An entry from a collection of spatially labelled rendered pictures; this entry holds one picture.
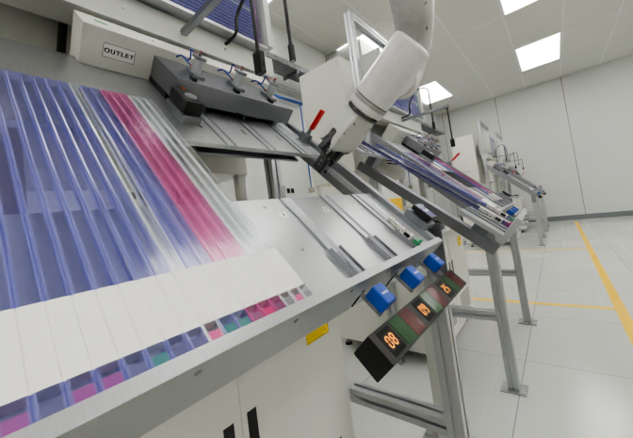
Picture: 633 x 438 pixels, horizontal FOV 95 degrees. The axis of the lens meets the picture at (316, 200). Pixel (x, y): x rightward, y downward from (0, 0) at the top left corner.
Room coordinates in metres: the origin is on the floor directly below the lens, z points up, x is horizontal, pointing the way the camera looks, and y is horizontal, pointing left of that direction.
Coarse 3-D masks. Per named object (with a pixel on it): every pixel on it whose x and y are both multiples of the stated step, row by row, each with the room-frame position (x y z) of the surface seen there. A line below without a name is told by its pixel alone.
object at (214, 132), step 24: (0, 48) 0.47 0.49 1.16; (24, 48) 0.51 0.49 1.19; (24, 72) 0.44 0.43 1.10; (48, 72) 0.48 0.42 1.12; (72, 72) 0.52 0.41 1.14; (96, 72) 0.57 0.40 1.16; (144, 96) 0.58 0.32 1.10; (216, 120) 0.66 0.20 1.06; (240, 120) 0.74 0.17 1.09; (192, 144) 0.52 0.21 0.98; (216, 144) 0.55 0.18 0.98; (240, 144) 0.60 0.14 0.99; (264, 144) 0.66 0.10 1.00; (288, 144) 0.75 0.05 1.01
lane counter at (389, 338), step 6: (384, 330) 0.36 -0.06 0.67; (390, 330) 0.37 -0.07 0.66; (378, 336) 0.35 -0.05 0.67; (384, 336) 0.35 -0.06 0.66; (390, 336) 0.36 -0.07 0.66; (396, 336) 0.36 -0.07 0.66; (384, 342) 0.35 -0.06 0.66; (390, 342) 0.35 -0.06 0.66; (396, 342) 0.36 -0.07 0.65; (402, 342) 0.36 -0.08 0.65; (390, 348) 0.34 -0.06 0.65; (396, 348) 0.35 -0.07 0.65; (402, 348) 0.35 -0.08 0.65; (396, 354) 0.34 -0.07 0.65
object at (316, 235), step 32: (256, 224) 0.40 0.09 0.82; (288, 224) 0.44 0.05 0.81; (320, 224) 0.48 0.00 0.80; (352, 224) 0.54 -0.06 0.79; (384, 224) 0.61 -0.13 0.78; (288, 256) 0.38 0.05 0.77; (320, 256) 0.41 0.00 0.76; (352, 256) 0.43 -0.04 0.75; (384, 256) 0.49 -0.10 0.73; (320, 288) 0.36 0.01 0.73
